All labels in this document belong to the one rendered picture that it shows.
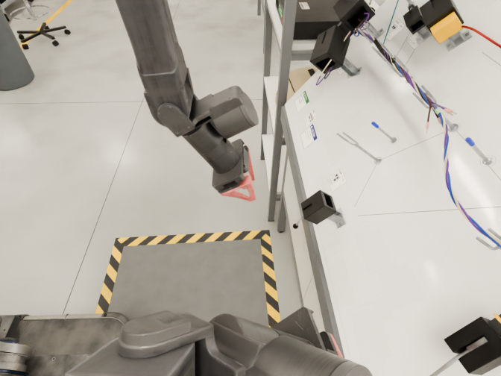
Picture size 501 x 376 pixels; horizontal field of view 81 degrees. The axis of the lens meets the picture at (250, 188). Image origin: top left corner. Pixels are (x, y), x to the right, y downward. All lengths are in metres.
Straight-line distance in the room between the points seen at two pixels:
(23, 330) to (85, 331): 0.25
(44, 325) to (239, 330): 1.37
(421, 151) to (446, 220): 0.16
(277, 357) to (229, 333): 0.05
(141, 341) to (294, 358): 0.09
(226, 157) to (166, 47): 0.21
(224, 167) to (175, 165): 1.69
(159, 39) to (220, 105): 0.12
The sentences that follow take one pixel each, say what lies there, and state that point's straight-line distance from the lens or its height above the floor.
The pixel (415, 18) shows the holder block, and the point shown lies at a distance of 0.85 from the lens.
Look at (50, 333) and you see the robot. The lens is 1.55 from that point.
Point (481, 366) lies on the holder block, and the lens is 0.49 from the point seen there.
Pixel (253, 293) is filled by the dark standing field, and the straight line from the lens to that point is 1.63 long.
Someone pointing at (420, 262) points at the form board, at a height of 1.03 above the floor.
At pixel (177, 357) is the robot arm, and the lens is 0.20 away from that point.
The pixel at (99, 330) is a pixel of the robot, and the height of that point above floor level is 0.24.
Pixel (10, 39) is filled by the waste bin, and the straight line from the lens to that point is 3.61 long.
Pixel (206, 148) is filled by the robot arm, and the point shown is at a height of 1.19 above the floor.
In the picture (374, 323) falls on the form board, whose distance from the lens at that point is 0.65.
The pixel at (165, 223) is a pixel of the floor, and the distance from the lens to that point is 1.90.
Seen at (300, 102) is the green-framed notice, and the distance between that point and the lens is 1.10.
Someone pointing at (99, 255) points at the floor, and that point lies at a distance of 1.92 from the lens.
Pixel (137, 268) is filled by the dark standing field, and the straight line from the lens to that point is 1.79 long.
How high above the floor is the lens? 1.52
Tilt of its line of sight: 49 degrees down
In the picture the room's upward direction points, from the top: straight up
